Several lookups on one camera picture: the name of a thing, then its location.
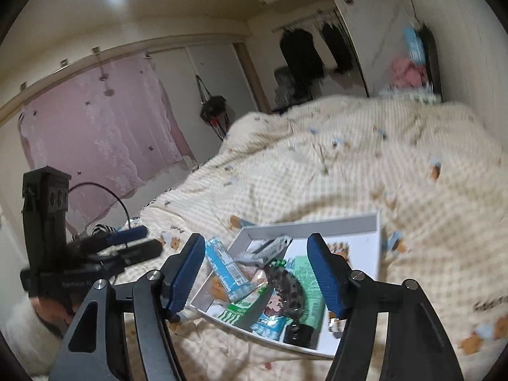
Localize black cable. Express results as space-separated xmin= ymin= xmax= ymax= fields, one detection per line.
xmin=67 ymin=181 xmax=130 ymax=239

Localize checkered cartoon bed quilt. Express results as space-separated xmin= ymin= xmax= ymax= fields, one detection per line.
xmin=140 ymin=97 xmax=507 ymax=380

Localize pink lace curtain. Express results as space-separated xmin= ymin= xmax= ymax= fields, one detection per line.
xmin=18 ymin=54 xmax=193 ymax=233

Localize dark headboard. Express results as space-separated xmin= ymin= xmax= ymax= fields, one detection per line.
xmin=418 ymin=24 xmax=443 ymax=96

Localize green white snack packet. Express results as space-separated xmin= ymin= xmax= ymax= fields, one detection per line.
xmin=218 ymin=285 xmax=273 ymax=332

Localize black hanging bag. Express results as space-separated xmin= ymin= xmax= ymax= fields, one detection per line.
xmin=196 ymin=75 xmax=231 ymax=141

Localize packaged orange bread bun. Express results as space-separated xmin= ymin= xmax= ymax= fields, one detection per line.
xmin=195 ymin=273 xmax=230 ymax=311

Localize pink clothes pile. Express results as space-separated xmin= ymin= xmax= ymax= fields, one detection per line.
xmin=391 ymin=58 xmax=428 ymax=89

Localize person left hand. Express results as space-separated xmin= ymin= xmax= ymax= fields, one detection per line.
xmin=29 ymin=297 xmax=79 ymax=338

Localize silver white foil packet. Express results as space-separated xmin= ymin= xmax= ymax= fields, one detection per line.
xmin=235 ymin=235 xmax=293 ymax=267

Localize hanging black clothes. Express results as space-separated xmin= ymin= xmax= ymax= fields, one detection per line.
xmin=274 ymin=10 xmax=355 ymax=109

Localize light blue snack packet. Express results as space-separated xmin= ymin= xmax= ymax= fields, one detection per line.
xmin=251 ymin=289 xmax=288 ymax=341

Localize white fuzzy sleeve left forearm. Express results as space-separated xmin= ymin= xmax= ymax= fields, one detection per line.
xmin=2 ymin=297 xmax=61 ymax=376

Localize white shallow cardboard box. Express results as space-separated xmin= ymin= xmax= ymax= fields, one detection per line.
xmin=190 ymin=212 xmax=381 ymax=358

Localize green cosmetic tube black cap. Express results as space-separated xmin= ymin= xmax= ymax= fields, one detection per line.
xmin=283 ymin=256 xmax=324 ymax=349

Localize long blue candy bar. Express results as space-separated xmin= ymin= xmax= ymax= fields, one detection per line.
xmin=205 ymin=237 xmax=256 ymax=302

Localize brown orange candy bar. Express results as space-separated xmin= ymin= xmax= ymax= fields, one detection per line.
xmin=327 ymin=242 xmax=351 ymax=338

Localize blue wet wipes pack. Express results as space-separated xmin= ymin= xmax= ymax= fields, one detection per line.
xmin=403 ymin=28 xmax=425 ymax=65

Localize dark leopard hair claw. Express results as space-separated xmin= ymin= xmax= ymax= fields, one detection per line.
xmin=264 ymin=260 xmax=305 ymax=323

